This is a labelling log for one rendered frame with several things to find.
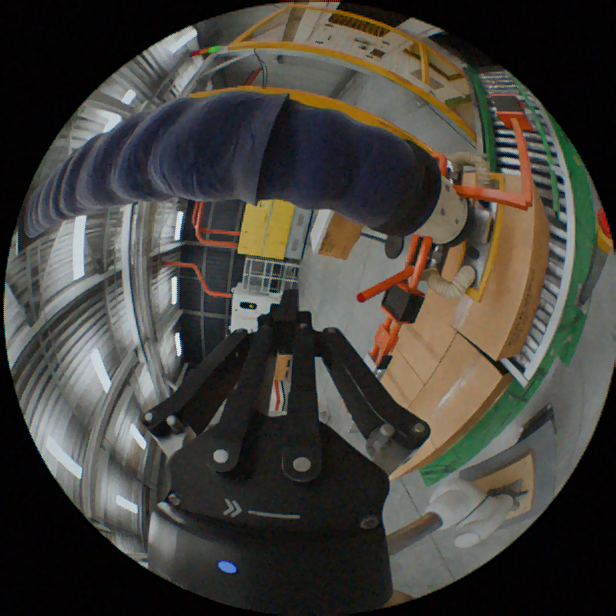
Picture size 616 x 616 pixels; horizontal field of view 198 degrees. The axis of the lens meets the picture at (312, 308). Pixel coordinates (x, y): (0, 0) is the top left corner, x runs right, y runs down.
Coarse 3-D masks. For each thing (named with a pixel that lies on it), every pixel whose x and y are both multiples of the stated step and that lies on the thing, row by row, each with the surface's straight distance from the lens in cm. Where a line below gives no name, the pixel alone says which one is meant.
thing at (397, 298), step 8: (392, 288) 53; (400, 288) 50; (408, 288) 47; (384, 296) 54; (392, 296) 52; (400, 296) 50; (408, 296) 46; (416, 296) 48; (384, 304) 55; (392, 304) 52; (400, 304) 49; (408, 304) 47; (416, 304) 49; (392, 312) 51; (400, 312) 49; (408, 312) 48; (416, 312) 50; (400, 320) 48; (408, 320) 50
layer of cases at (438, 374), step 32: (416, 320) 144; (416, 352) 142; (448, 352) 125; (480, 352) 114; (384, 384) 169; (416, 384) 142; (448, 384) 125; (480, 384) 114; (448, 416) 127; (480, 416) 160
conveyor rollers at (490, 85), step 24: (480, 72) 229; (504, 72) 223; (528, 96) 193; (528, 120) 163; (504, 144) 152; (528, 144) 145; (552, 144) 150; (504, 168) 137; (552, 216) 117; (552, 264) 107; (552, 288) 104; (552, 312) 103; (528, 336) 104; (528, 360) 105
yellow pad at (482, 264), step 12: (492, 180) 58; (504, 180) 58; (480, 204) 57; (492, 204) 55; (492, 216) 54; (492, 228) 52; (468, 240) 55; (492, 240) 52; (468, 252) 51; (480, 252) 52; (492, 252) 51; (468, 264) 53; (480, 264) 51; (492, 264) 51; (480, 276) 51; (468, 288) 52; (480, 288) 51; (480, 300) 51
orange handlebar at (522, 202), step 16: (528, 160) 44; (528, 176) 41; (464, 192) 45; (480, 192) 43; (496, 192) 41; (528, 192) 39; (416, 240) 51; (416, 272) 48; (416, 288) 49; (384, 320) 55; (384, 336) 54; (384, 352) 54
